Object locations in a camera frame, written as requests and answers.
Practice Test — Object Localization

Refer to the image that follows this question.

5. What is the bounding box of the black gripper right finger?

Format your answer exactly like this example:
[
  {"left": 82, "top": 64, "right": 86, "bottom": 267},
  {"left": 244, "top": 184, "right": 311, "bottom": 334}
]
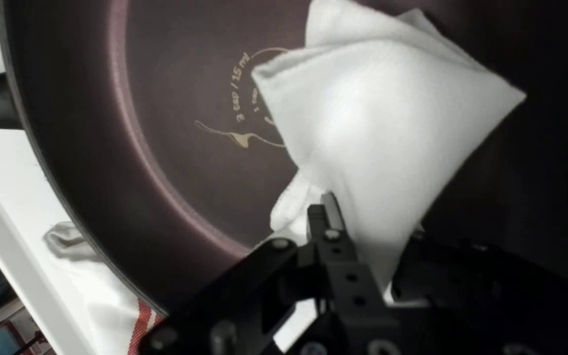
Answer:
[{"left": 390, "top": 229, "right": 568, "bottom": 355}]

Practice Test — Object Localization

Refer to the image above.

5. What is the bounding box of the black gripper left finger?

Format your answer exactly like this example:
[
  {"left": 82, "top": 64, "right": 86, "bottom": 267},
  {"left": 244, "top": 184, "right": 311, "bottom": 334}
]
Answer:
[{"left": 139, "top": 192, "right": 394, "bottom": 355}]

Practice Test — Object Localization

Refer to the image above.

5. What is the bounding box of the plain white cloth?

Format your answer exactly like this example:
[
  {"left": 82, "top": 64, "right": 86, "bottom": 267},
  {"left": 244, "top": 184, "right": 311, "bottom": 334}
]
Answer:
[{"left": 250, "top": 0, "right": 528, "bottom": 353}]

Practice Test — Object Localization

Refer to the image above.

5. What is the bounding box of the dark nonstick frying pan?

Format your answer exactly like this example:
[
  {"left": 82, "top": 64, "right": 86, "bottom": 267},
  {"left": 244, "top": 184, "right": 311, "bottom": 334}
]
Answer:
[{"left": 0, "top": 0, "right": 568, "bottom": 320}]

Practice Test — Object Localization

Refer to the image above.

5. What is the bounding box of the white towel with red stripes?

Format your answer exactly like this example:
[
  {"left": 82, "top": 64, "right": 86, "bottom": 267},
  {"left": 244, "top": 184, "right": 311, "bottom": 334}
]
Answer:
[{"left": 64, "top": 259, "right": 169, "bottom": 355}]

